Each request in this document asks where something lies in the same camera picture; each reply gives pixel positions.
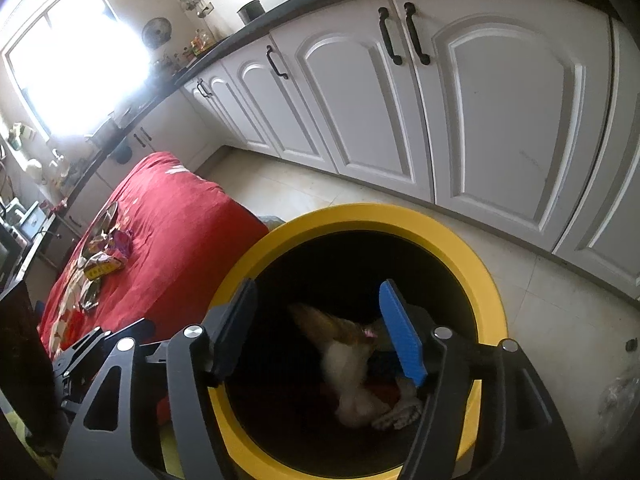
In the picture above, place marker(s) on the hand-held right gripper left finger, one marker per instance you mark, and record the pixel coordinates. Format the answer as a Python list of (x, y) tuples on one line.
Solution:
[(235, 335)]

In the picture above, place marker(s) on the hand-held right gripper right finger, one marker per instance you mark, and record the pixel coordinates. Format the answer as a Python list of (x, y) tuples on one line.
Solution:
[(400, 335)]

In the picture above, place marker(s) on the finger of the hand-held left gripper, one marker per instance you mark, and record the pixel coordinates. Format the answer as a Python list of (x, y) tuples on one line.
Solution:
[(132, 332), (77, 345)]

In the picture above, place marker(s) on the snack bar wrapper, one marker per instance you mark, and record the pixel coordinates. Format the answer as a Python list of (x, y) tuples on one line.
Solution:
[(90, 296)]

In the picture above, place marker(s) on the red plastic bag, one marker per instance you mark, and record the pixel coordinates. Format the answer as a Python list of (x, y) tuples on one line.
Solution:
[(385, 392)]

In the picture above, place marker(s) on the green mesh cloth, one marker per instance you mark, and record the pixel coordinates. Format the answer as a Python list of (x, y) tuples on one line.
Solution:
[(350, 385)]

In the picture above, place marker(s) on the small yellow box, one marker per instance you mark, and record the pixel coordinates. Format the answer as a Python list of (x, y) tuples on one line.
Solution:
[(105, 266)]

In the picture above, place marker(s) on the white foam fruit net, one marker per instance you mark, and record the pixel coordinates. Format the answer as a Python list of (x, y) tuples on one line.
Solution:
[(400, 415)]

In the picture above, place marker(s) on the purple candy wrapper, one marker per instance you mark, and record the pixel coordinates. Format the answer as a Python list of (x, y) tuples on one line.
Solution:
[(121, 245)]

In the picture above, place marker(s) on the yellow rimmed black bin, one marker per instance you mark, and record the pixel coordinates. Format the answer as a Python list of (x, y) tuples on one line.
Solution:
[(350, 215)]

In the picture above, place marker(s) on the red floral blanket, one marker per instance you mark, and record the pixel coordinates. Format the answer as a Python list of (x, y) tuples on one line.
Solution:
[(175, 240)]

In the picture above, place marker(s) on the metal plate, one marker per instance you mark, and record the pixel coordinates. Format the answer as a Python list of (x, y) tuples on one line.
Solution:
[(102, 227)]

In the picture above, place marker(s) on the black microwave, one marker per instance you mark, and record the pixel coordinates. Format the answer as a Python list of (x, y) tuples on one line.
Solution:
[(7, 260)]

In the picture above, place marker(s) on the metal bowl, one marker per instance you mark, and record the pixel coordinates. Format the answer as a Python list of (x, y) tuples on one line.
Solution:
[(108, 217)]

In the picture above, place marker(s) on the blue hanging basket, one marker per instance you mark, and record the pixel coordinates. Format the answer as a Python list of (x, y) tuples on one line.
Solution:
[(121, 155)]

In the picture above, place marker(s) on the white lower cabinets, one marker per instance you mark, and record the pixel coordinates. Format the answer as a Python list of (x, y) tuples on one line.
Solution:
[(500, 135)]

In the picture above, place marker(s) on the clear plastic bag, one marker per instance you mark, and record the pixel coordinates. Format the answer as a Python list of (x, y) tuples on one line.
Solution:
[(620, 405)]

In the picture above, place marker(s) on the window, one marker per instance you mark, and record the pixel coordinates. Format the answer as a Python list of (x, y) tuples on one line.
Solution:
[(75, 60)]

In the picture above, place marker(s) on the black kitchen countertop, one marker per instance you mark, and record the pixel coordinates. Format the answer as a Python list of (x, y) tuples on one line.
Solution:
[(225, 50)]

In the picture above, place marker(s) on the group of condiment bottles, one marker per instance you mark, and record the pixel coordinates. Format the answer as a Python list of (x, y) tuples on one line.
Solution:
[(202, 42)]

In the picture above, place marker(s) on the small fan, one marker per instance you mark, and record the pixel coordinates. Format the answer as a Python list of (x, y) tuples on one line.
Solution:
[(156, 33)]

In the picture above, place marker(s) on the black canister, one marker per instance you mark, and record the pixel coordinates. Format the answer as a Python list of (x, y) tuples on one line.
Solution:
[(251, 12)]

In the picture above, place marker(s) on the small hanging tool rack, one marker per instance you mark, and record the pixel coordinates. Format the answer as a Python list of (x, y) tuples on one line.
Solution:
[(197, 0)]

